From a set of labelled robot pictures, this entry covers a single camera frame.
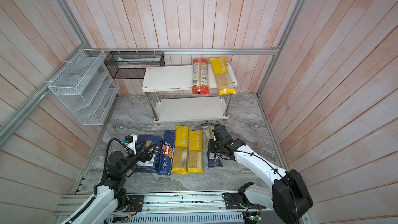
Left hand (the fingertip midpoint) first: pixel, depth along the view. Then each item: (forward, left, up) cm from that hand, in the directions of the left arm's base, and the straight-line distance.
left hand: (151, 145), depth 81 cm
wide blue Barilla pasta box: (+5, +5, -5) cm, 8 cm away
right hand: (+3, -32, -4) cm, 32 cm away
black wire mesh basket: (+53, +21, +14) cm, 59 cm away
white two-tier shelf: (+27, -4, +23) cm, 35 cm away
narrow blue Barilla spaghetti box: (-1, -8, -7) cm, 11 cm away
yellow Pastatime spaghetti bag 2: (-7, -24, -9) cm, 26 cm away
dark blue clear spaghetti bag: (-7, -33, -1) cm, 34 cm away
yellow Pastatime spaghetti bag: (-3, -15, -9) cm, 18 cm away
